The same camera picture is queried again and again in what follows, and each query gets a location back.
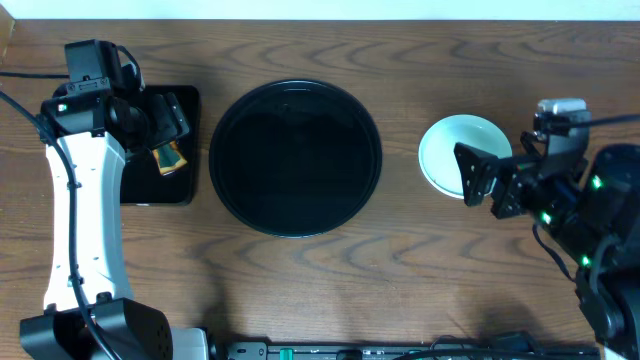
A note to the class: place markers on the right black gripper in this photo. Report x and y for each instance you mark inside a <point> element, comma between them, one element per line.
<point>523,171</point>

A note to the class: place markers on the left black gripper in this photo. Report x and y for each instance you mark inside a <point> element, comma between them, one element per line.
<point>167,120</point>

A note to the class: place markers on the light blue plate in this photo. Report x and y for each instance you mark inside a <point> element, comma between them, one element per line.
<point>436,149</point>

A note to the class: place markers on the yellow green scrub sponge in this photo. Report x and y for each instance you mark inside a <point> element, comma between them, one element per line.
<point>169,158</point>

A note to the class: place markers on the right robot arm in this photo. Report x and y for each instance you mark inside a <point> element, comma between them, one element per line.
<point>590,208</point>

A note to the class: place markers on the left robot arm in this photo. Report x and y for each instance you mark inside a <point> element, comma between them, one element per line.
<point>109,139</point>

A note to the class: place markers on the black rectangular tray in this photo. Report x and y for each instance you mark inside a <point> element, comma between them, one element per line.
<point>142,182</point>

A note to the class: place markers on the black round tray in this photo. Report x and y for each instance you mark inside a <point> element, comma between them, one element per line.
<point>295,158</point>

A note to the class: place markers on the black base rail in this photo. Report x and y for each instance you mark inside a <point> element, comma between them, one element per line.
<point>519,345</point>

